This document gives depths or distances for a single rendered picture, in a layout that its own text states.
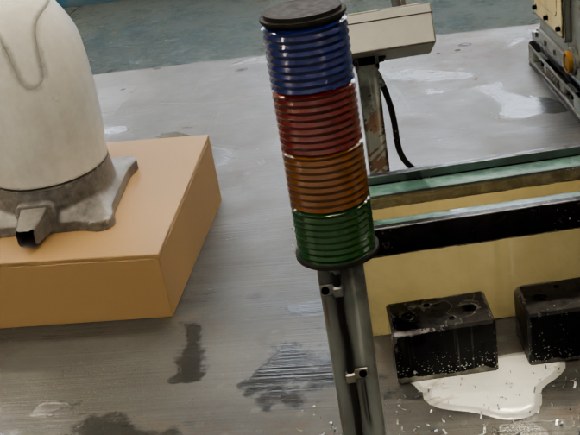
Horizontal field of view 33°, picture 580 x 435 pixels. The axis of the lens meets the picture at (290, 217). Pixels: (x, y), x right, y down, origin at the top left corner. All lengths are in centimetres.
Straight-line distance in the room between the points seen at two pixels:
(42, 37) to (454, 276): 54
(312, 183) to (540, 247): 40
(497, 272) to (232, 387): 30
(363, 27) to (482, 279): 35
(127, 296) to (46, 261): 10
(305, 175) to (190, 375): 41
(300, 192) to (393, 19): 54
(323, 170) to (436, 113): 98
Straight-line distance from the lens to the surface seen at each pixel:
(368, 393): 80
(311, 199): 69
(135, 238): 116
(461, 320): 96
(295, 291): 116
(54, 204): 121
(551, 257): 104
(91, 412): 104
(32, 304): 121
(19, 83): 116
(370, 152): 126
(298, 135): 67
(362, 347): 78
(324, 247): 71
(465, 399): 95
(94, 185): 123
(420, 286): 103
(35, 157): 119
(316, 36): 65
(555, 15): 161
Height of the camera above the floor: 137
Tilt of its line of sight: 25 degrees down
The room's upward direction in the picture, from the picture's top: 10 degrees counter-clockwise
